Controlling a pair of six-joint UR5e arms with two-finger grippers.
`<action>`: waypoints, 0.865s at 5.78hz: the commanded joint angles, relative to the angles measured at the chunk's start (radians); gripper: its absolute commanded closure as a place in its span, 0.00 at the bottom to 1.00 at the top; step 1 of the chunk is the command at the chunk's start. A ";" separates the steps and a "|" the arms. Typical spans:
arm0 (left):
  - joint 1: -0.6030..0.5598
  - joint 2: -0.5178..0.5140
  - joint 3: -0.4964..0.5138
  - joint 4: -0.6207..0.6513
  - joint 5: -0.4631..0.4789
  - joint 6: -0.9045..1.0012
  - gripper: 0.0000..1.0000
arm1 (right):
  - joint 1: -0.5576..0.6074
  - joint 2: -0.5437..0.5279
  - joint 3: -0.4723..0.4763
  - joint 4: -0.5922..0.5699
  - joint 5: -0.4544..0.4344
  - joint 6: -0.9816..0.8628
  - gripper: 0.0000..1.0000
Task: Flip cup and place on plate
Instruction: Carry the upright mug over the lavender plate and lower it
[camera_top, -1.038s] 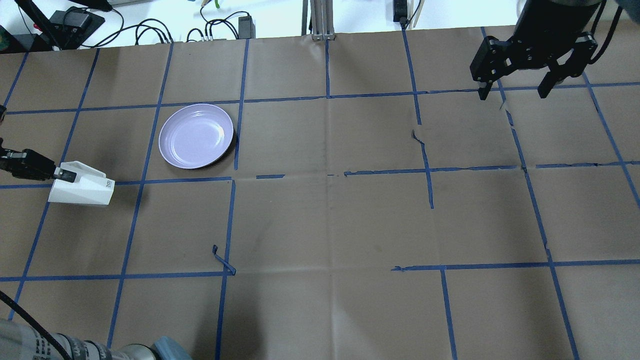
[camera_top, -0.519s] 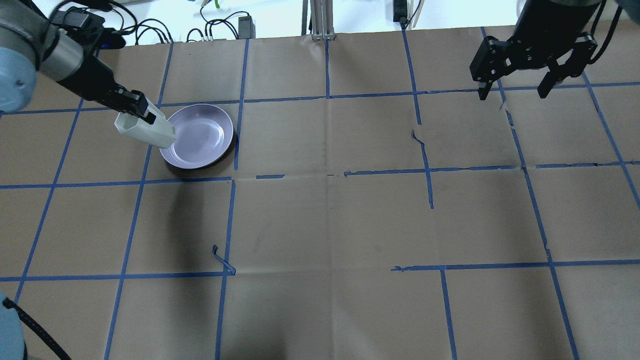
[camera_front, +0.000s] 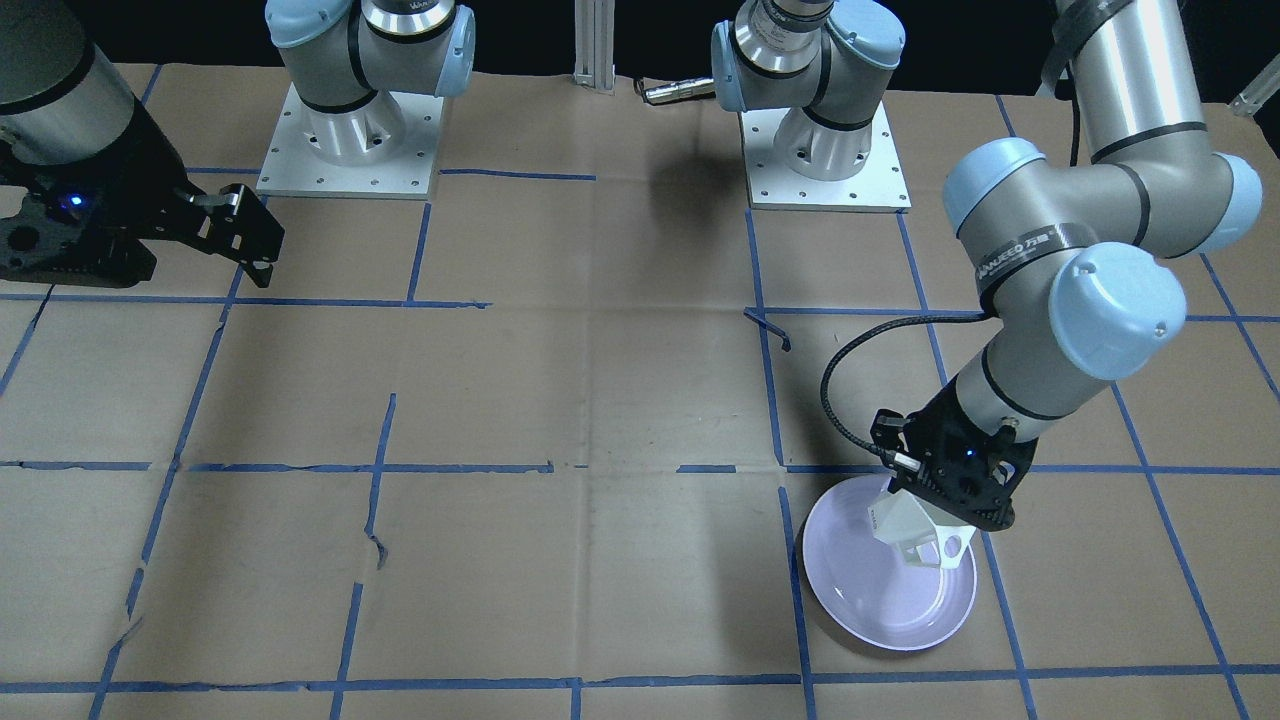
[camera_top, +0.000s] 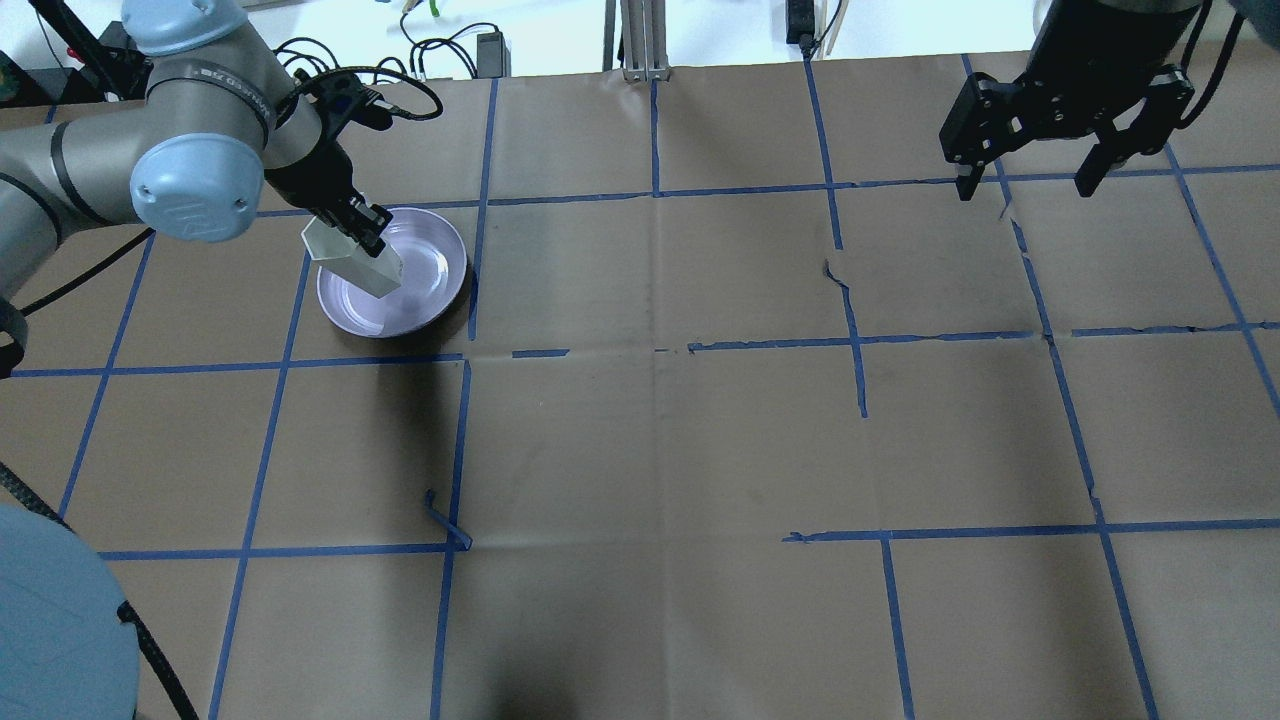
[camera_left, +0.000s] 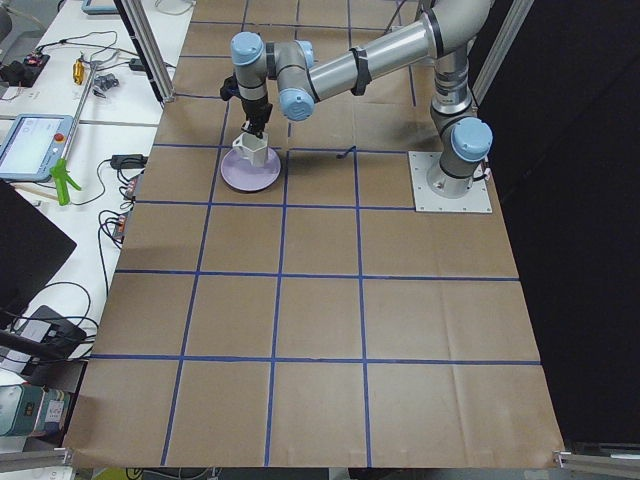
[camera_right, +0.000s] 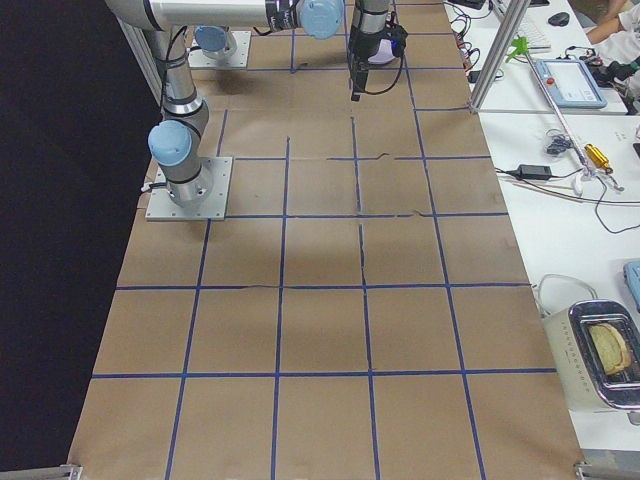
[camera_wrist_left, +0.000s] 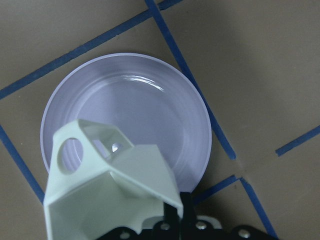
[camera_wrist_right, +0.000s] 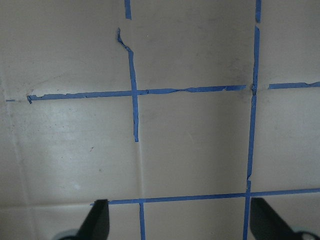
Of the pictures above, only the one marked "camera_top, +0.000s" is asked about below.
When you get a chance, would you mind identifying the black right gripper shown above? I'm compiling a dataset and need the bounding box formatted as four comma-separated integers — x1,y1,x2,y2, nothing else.
940,20,1196,202

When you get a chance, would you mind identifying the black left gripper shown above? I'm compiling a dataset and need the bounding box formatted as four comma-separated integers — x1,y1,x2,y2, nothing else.
266,146,393,258

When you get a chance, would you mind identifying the white angular cup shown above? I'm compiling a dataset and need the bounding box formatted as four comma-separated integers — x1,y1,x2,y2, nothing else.
301,218,403,299

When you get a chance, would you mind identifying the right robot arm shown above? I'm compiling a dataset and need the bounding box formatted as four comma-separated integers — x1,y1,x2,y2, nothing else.
940,1,1277,201

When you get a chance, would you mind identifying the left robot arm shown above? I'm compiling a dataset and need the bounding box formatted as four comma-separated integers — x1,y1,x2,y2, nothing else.
3,1,403,719

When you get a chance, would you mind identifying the lavender plate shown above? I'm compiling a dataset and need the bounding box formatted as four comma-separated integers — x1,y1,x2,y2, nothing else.
312,208,468,340

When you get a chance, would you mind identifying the black power adapter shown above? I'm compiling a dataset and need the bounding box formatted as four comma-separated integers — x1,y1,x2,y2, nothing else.
474,29,512,79

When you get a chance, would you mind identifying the brown paper table cover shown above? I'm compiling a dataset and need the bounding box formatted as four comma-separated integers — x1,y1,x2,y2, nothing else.
3,44,1277,719

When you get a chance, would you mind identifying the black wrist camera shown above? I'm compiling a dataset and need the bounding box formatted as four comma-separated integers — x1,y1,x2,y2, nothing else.
298,73,394,142

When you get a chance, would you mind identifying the aluminium frame post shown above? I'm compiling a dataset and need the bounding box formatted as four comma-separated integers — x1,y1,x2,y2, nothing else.
602,1,672,83

